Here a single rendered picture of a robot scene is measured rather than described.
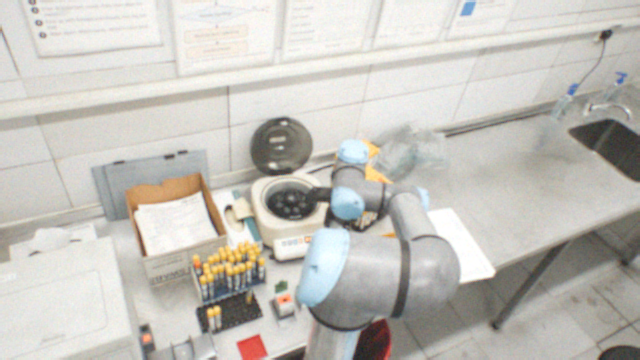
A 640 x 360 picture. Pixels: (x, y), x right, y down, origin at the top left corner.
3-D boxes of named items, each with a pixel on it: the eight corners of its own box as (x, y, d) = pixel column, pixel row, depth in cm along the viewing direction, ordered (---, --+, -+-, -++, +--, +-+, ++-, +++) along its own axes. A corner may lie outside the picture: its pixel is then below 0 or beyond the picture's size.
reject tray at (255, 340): (244, 365, 116) (244, 364, 115) (236, 343, 120) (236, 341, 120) (268, 356, 119) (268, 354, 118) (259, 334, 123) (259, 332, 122)
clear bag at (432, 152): (404, 168, 181) (413, 142, 171) (400, 143, 193) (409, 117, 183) (452, 174, 182) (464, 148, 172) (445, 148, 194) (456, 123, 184)
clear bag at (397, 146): (387, 187, 171) (399, 151, 159) (353, 164, 179) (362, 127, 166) (422, 159, 186) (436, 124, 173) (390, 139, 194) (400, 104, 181)
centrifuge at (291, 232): (265, 266, 139) (266, 242, 130) (247, 199, 158) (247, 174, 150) (336, 253, 146) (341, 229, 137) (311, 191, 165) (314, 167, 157)
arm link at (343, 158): (336, 157, 102) (339, 133, 108) (331, 188, 110) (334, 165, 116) (370, 162, 102) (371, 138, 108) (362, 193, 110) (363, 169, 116)
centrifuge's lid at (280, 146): (250, 123, 137) (246, 111, 143) (252, 187, 152) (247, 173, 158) (316, 117, 143) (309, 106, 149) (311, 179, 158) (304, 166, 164)
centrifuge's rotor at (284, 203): (272, 232, 142) (273, 217, 137) (262, 198, 152) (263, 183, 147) (318, 225, 147) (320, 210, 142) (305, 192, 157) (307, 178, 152)
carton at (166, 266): (149, 290, 128) (140, 259, 118) (131, 220, 146) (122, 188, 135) (230, 264, 138) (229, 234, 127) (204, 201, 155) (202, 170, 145)
